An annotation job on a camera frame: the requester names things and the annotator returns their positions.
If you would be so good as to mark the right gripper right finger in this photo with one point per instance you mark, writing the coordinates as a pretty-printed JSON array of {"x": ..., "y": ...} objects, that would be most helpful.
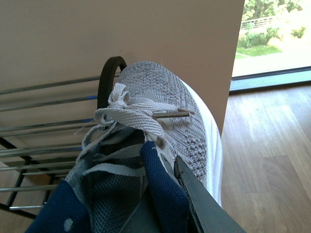
[{"x": 206, "y": 215}]

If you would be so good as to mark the grey knit sneaker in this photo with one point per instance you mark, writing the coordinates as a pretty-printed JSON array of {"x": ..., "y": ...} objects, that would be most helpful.
[{"x": 152, "y": 118}]

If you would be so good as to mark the black metal shoe rack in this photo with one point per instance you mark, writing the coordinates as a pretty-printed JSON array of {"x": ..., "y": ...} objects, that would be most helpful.
[{"x": 41, "y": 129}]

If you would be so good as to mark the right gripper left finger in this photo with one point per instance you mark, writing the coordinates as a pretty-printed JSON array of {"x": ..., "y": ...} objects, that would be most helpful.
[{"x": 143, "y": 219}]

